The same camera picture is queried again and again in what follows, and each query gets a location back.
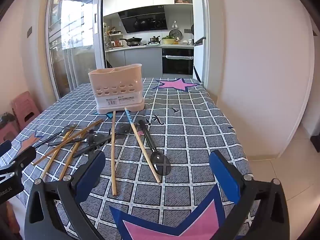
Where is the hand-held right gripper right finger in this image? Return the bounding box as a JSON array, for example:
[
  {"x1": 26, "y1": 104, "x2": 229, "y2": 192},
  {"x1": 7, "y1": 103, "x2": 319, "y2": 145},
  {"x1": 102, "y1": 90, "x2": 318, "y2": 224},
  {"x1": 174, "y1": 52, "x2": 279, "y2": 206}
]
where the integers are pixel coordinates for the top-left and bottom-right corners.
[{"x1": 209, "y1": 150, "x2": 297, "y2": 240}]

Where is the grey lower kitchen cabinet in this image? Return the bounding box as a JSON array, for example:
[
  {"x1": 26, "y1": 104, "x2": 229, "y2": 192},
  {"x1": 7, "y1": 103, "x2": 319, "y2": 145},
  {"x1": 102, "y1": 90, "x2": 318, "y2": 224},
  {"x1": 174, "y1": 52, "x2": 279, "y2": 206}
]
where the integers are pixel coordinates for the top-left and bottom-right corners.
[{"x1": 105, "y1": 47, "x2": 162, "y2": 77}]

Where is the black built-in oven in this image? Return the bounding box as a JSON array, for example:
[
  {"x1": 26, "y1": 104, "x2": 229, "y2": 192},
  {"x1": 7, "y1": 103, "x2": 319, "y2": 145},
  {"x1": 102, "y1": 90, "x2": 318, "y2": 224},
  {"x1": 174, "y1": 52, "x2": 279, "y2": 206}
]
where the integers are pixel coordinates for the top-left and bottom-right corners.
[{"x1": 162, "y1": 48, "x2": 194, "y2": 75}]

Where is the blue patterned bamboo chopstick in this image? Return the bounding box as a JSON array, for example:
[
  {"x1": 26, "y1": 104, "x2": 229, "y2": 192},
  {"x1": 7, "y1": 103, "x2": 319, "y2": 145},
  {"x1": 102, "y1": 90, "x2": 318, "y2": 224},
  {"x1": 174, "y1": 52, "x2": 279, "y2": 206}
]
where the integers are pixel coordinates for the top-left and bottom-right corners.
[{"x1": 124, "y1": 107, "x2": 161, "y2": 183}]

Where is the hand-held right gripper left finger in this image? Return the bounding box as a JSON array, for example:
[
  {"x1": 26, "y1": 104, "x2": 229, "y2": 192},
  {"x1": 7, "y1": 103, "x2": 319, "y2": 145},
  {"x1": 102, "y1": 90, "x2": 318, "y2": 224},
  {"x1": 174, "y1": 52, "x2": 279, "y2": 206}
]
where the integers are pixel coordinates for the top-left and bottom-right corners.
[{"x1": 24, "y1": 151, "x2": 106, "y2": 240}]

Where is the stack of pink plastic stools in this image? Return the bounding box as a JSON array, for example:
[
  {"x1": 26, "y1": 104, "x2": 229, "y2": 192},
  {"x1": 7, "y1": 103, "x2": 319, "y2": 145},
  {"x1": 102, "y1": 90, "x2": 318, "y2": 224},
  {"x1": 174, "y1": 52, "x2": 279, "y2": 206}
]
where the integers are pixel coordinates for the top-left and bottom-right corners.
[{"x1": 10, "y1": 91, "x2": 42, "y2": 130}]

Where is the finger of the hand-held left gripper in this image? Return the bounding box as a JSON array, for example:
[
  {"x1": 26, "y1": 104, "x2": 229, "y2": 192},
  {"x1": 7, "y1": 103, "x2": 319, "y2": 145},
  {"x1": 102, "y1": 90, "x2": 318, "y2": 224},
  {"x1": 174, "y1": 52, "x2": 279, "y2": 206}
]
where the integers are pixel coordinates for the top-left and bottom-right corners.
[
  {"x1": 0, "y1": 146, "x2": 37, "y2": 184},
  {"x1": 0, "y1": 140, "x2": 12, "y2": 159}
]

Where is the black range hood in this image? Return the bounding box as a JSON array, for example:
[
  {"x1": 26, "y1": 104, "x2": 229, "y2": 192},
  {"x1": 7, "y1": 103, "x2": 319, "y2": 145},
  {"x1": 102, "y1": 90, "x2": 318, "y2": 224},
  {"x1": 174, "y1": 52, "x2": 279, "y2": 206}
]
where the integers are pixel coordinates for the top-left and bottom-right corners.
[{"x1": 118, "y1": 5, "x2": 167, "y2": 33}]

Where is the plain bamboo chopstick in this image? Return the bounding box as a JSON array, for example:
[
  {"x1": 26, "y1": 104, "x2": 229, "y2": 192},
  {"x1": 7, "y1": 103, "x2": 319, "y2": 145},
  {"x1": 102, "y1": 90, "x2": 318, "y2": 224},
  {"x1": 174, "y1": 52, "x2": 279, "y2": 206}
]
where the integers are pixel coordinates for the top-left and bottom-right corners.
[
  {"x1": 59, "y1": 133, "x2": 85, "y2": 181},
  {"x1": 40, "y1": 126, "x2": 75, "y2": 180},
  {"x1": 32, "y1": 119, "x2": 103, "y2": 166},
  {"x1": 111, "y1": 110, "x2": 117, "y2": 196}
]

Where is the pink plastic utensil holder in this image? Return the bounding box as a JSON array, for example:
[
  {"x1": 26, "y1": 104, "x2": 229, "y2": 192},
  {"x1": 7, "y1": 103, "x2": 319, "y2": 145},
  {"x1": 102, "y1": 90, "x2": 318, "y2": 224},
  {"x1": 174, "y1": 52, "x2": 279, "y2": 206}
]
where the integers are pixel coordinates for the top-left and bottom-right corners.
[{"x1": 88, "y1": 64, "x2": 145, "y2": 115}]

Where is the dark bag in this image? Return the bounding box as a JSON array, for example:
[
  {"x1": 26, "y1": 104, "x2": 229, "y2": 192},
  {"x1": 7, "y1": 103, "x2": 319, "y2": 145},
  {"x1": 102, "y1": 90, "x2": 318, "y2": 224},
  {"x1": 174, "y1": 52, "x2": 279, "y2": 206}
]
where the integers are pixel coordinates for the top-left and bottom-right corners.
[{"x1": 0, "y1": 114, "x2": 15, "y2": 130}]

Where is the black wok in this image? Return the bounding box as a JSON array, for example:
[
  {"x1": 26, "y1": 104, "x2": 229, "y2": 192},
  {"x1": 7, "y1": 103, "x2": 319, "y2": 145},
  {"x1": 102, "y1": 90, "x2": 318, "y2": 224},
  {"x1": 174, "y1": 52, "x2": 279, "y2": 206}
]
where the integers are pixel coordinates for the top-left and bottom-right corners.
[{"x1": 120, "y1": 37, "x2": 143, "y2": 46}]

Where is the grey checked tablecloth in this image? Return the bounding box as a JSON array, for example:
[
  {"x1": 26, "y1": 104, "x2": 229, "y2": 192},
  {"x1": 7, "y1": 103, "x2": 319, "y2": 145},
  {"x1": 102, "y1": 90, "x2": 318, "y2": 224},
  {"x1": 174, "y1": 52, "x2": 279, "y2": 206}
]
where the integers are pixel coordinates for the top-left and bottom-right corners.
[{"x1": 0, "y1": 76, "x2": 260, "y2": 240}]

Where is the sliding glass door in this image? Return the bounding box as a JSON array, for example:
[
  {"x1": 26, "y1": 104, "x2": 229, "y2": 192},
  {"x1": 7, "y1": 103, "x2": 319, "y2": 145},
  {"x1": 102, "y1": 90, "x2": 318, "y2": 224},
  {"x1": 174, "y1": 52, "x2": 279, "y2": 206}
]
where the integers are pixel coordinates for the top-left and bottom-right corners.
[{"x1": 46, "y1": 0, "x2": 104, "y2": 98}]

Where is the spice rack with bottles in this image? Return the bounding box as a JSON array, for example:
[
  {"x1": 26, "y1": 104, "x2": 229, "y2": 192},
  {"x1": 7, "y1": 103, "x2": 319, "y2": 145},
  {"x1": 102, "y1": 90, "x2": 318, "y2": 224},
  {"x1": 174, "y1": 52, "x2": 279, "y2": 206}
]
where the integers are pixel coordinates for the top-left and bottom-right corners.
[{"x1": 105, "y1": 26, "x2": 124, "y2": 49}]

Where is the white refrigerator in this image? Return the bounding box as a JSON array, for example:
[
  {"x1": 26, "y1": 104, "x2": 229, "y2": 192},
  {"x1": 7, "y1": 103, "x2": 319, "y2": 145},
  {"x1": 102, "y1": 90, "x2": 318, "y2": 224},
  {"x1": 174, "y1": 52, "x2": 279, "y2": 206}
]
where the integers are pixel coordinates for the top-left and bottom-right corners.
[{"x1": 192, "y1": 0, "x2": 209, "y2": 85}]

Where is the pink plastic stool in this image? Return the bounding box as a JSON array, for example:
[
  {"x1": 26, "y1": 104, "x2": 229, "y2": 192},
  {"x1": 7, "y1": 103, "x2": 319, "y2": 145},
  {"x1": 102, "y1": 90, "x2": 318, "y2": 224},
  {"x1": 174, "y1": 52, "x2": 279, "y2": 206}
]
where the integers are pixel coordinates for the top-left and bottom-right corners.
[{"x1": 0, "y1": 127, "x2": 19, "y2": 144}]

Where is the white oven handle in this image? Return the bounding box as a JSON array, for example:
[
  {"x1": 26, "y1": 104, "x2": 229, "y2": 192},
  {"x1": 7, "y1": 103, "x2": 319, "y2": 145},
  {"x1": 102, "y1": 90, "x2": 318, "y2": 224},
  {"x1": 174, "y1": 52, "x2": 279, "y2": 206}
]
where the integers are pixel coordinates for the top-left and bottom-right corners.
[{"x1": 165, "y1": 54, "x2": 194, "y2": 60}]

